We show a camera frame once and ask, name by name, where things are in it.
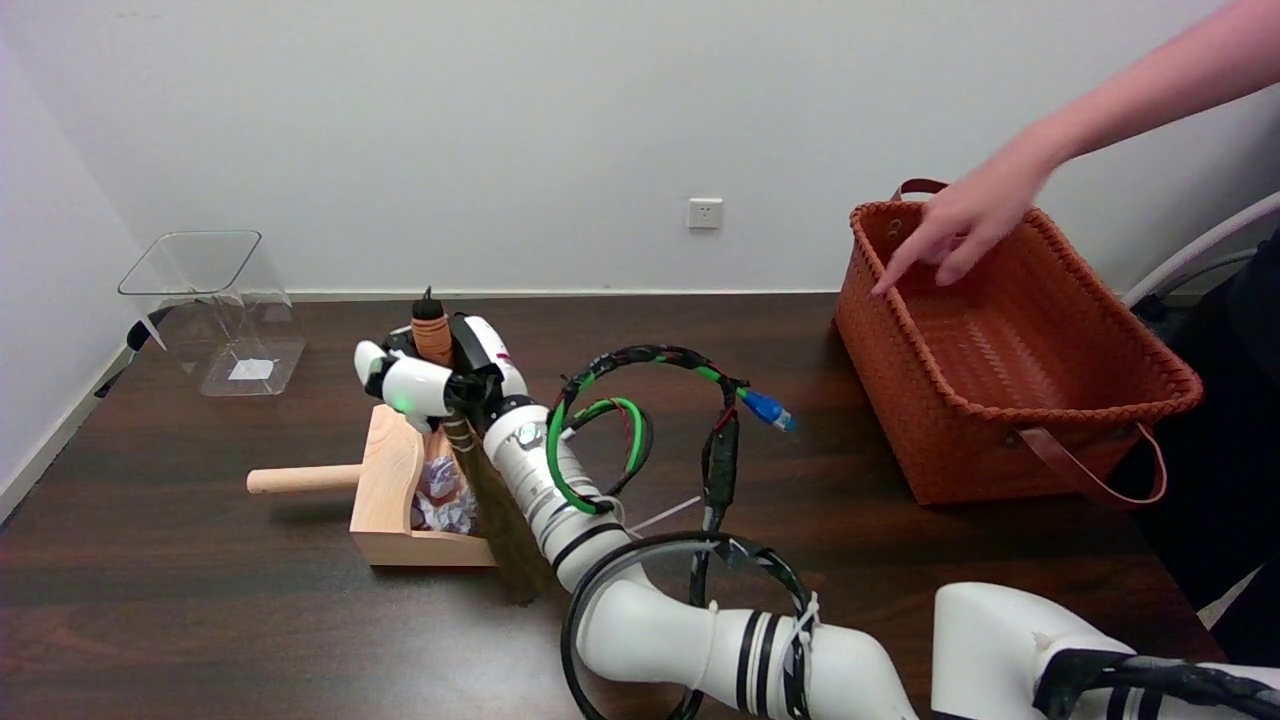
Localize person bare hand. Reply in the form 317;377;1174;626
870;140;1061;297

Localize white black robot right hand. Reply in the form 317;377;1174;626
352;313;531;433

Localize straw hand broom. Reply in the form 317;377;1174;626
410;286;556;606

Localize red woven basket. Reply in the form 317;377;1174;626
833;178;1204;509

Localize person bare forearm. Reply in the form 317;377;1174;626
1035;0;1280;166

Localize wooden dustpan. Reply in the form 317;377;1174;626
246;402;501;569

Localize clear acrylic container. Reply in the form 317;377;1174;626
117;230;307;398

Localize white office chair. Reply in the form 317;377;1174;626
1120;190;1280;306

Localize person black clothing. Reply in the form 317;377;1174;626
1140;230;1280;641

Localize green cable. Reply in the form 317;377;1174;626
545;375;656;516

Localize black braided cable bundle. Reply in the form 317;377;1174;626
545;344;799;581

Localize black cable loop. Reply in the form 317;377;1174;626
560;532;821;720

